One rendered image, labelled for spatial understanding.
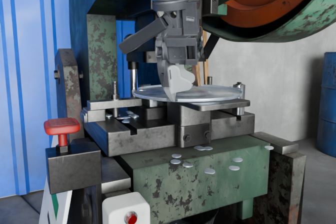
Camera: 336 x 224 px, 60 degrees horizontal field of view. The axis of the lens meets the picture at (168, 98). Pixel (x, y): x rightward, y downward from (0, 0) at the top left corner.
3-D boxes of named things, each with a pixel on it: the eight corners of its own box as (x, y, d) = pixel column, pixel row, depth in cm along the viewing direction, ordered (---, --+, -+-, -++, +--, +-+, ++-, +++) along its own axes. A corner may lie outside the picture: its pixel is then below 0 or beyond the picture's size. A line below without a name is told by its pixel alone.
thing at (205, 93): (239, 105, 60) (239, 101, 60) (112, 99, 68) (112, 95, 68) (244, 88, 87) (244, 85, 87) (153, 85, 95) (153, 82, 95)
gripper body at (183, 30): (197, 69, 55) (194, 3, 49) (154, 68, 57) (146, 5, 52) (203, 55, 61) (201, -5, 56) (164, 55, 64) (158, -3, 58)
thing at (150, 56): (207, 70, 86) (208, 51, 85) (144, 72, 77) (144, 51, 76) (181, 67, 100) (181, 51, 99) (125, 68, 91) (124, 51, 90)
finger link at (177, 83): (191, 109, 60) (189, 67, 56) (164, 107, 62) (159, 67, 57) (194, 102, 63) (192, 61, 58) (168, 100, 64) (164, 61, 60)
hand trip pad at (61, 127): (83, 164, 54) (81, 123, 53) (48, 169, 51) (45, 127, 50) (77, 152, 60) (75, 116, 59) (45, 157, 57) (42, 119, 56)
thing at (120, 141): (255, 133, 88) (256, 114, 87) (107, 157, 68) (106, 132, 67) (200, 114, 114) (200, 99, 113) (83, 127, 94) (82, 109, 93)
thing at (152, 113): (206, 113, 88) (207, 103, 87) (145, 120, 79) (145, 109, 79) (180, 104, 102) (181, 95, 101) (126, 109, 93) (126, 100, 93)
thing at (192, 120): (250, 156, 68) (252, 98, 65) (198, 166, 61) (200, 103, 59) (193, 130, 90) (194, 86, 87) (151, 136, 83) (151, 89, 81)
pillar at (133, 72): (138, 101, 91) (137, 56, 89) (131, 101, 90) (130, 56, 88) (136, 100, 93) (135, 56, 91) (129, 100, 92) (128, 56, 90)
